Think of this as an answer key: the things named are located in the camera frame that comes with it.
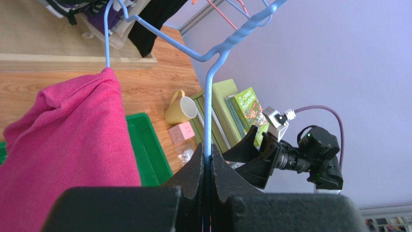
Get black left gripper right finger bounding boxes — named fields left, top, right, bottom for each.
left=210, top=145, right=367, bottom=232

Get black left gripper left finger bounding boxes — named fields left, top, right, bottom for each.
left=42, top=144, right=204, bottom=232

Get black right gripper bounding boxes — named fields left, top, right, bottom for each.
left=222, top=125, right=292, bottom=189

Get light blue wire hanger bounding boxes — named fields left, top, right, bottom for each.
left=116, top=0, right=286, bottom=161

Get pink trousers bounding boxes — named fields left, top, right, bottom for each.
left=0, top=68, right=141, bottom=232

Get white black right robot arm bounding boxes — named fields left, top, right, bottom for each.
left=223, top=126, right=343, bottom=191

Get green storage box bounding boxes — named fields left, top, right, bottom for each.
left=190, top=79, right=246, bottom=153

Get green treehouse book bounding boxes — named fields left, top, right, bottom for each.
left=225, top=87, right=269, bottom=147

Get green plastic tray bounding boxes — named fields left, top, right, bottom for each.
left=0, top=109, right=172, bottom=195

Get clear bag with white item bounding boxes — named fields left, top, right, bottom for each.
left=177, top=146, right=195, bottom=166

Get pink power socket cube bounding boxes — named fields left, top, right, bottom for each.
left=168, top=121, right=195, bottom=145

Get yellow ceramic mug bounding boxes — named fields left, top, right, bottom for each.
left=164, top=90, right=198, bottom=125

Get black hanging garment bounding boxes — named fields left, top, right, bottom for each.
left=128, top=0, right=187, bottom=58

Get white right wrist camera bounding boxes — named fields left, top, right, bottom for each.
left=263, top=107, right=296, bottom=142

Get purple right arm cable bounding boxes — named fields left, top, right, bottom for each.
left=294, top=105, right=345, bottom=170

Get blue wire hanger on rack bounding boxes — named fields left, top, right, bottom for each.
left=225, top=0, right=270, bottom=20

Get pink wire hanger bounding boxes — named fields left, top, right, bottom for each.
left=191, top=0, right=250, bottom=30

